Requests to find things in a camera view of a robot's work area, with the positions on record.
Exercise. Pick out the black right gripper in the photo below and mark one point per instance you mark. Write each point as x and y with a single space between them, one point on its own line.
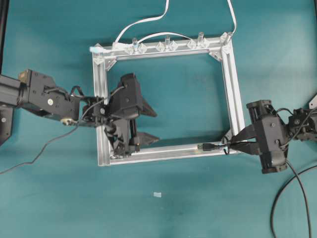
271 162

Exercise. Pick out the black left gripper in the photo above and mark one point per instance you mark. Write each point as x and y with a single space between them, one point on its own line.
122 133

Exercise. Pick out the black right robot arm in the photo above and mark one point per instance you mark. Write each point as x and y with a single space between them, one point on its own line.
302 125

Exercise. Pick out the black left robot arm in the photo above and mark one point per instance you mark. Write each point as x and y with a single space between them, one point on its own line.
38 94

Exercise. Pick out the clear peg left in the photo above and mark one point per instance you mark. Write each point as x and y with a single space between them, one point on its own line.
135 44

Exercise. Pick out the clear peg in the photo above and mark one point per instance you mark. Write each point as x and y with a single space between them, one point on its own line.
200 39
135 44
167 42

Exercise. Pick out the clear peg middle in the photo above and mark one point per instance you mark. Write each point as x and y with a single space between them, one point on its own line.
167 42

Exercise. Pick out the clear peg right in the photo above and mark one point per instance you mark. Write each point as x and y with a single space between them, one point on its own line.
200 39

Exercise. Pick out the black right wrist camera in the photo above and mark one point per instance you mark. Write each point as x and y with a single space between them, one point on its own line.
271 134

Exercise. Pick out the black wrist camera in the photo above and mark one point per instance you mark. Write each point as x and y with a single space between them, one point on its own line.
271 134
127 102

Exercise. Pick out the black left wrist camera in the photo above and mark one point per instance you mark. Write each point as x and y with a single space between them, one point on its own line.
127 102

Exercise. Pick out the silver aluminium extrusion frame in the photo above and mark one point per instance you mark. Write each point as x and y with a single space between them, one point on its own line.
220 48

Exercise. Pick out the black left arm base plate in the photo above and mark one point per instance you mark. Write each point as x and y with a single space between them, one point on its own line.
6 119

